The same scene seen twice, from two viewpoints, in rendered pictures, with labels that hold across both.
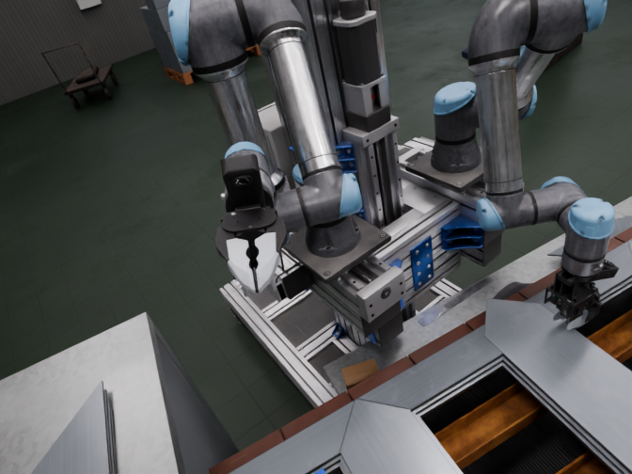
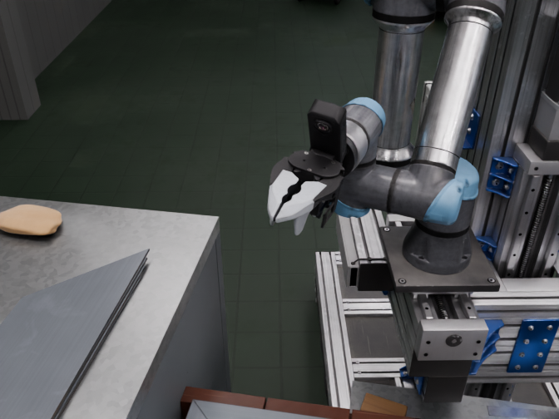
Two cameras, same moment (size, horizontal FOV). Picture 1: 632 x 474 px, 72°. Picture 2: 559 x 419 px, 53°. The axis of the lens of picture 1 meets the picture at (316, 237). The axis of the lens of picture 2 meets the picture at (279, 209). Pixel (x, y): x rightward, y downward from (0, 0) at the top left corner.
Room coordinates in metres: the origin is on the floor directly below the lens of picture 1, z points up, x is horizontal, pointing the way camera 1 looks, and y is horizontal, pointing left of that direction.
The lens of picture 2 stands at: (-0.14, -0.17, 1.83)
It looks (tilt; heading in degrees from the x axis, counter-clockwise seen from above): 33 degrees down; 26
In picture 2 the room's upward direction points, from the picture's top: straight up
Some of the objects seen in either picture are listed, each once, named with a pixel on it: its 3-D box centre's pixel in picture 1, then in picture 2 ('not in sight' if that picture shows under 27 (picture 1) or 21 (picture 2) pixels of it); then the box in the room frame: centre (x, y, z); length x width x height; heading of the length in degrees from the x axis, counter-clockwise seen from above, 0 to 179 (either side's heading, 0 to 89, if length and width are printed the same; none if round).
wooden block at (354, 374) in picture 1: (361, 376); (383, 415); (0.72, -0.02, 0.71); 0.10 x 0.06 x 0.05; 93
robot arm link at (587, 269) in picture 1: (583, 260); not in sight; (0.60, -0.53, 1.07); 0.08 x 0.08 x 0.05
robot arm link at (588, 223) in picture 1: (588, 229); not in sight; (0.61, -0.53, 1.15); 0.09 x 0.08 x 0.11; 170
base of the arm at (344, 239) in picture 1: (329, 224); (439, 235); (0.94, -0.04, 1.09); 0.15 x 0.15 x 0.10
